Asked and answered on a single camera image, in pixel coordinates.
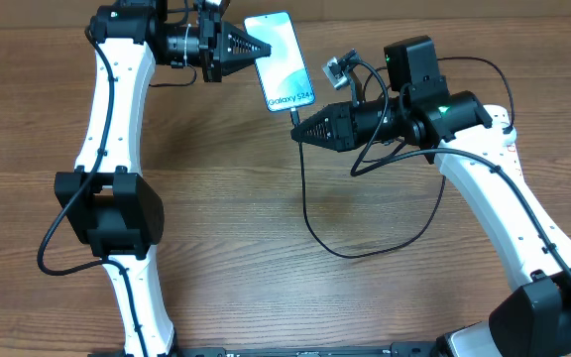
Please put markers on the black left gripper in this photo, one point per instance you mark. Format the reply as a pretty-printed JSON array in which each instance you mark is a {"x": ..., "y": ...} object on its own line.
[{"x": 227, "y": 36}]

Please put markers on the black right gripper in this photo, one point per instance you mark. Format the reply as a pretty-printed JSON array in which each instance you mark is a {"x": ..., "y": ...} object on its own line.
[{"x": 342, "y": 126}]

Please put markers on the blue Galaxy smartphone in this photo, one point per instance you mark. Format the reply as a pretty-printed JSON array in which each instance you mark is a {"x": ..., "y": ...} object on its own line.
[{"x": 283, "y": 74}]

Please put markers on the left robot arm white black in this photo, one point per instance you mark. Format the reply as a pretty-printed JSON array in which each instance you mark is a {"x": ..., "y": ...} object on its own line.
[{"x": 105, "y": 198}]

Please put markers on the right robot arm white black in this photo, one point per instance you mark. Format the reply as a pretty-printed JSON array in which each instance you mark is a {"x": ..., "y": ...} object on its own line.
[{"x": 473, "y": 147}]

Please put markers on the white charger plug adapter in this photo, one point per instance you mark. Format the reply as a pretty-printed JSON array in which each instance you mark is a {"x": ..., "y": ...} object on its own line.
[{"x": 507, "y": 135}]

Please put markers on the white power strip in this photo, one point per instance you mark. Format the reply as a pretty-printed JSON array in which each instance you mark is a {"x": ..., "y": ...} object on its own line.
[{"x": 508, "y": 156}]

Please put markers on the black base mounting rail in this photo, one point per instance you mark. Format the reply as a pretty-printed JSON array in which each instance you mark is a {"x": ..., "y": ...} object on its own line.
[{"x": 315, "y": 352}]

